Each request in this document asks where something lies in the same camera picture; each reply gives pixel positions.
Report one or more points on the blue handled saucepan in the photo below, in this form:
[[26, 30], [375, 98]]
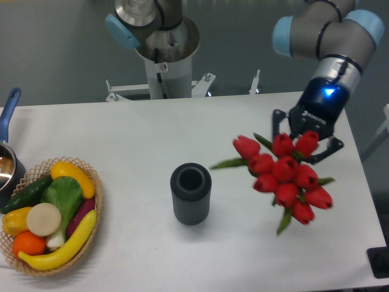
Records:
[[12, 169]]

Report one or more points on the yellow banana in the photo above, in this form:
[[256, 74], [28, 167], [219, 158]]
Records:
[[68, 251]]

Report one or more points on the beige round disc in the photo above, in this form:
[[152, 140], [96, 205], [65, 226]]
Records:
[[43, 219]]

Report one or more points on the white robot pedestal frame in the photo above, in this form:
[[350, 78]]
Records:
[[167, 55]]

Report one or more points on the purple eggplant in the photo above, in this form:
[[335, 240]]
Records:
[[84, 208]]

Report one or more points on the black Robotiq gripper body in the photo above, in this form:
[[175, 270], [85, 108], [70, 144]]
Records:
[[318, 108]]

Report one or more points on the woven wicker basket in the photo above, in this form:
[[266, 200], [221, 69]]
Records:
[[37, 172]]

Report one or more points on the yellow bell pepper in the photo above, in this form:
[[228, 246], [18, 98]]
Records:
[[15, 222]]

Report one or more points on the green leafy cabbage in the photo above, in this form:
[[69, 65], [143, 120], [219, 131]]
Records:
[[64, 193]]

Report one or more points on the white post at right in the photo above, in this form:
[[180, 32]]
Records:
[[378, 138]]

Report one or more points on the dark grey ribbed vase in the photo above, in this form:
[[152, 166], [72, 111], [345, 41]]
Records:
[[191, 185]]

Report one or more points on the red tulip bouquet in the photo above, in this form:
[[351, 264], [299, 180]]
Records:
[[280, 167]]

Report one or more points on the yellow squash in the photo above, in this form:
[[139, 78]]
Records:
[[63, 168]]

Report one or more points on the orange fruit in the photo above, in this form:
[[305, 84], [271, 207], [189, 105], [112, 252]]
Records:
[[28, 243]]

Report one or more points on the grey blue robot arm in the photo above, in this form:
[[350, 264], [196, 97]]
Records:
[[342, 38]]

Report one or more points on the black device at edge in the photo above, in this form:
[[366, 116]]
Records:
[[378, 259]]

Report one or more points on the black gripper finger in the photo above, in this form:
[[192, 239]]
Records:
[[334, 144], [277, 117]]

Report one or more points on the green cucumber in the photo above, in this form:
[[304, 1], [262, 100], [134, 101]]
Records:
[[29, 196]]

